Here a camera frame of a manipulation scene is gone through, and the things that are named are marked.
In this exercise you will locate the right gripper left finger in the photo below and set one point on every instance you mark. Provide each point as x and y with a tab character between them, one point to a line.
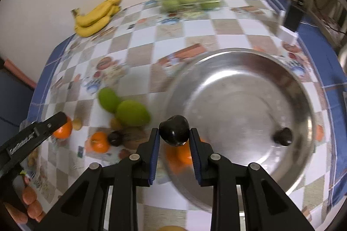
83	205

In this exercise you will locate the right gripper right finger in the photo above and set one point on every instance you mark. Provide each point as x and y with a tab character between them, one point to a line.
266	205

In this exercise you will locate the green mango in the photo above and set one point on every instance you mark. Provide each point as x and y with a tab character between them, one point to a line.
132	113
108	99

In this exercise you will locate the dark plum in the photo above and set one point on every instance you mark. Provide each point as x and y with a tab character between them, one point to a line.
175	131
116	138
283	137

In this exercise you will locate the person's left hand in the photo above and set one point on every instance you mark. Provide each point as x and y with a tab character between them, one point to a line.
33	208

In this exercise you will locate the orange with stem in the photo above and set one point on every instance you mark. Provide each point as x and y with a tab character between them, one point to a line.
99	142

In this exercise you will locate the dark plum in bowl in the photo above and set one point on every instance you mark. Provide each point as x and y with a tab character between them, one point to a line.
283	137

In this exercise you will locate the brown kiwi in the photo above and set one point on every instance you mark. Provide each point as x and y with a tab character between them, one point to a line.
133	137

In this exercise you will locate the small yellow loquat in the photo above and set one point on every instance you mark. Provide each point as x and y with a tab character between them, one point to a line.
115	124

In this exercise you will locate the orange in bowl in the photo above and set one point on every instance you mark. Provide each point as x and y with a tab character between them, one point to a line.
178	157

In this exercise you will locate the large steel bowl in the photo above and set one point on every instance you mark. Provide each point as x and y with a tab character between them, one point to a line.
237	99

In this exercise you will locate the checkered patterned tablecloth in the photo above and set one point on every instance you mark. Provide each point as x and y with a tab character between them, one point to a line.
138	53

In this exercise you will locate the yellow banana bunch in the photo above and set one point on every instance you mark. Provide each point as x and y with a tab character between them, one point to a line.
91	23

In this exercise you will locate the black phone on stand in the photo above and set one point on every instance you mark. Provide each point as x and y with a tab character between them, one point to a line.
294	14

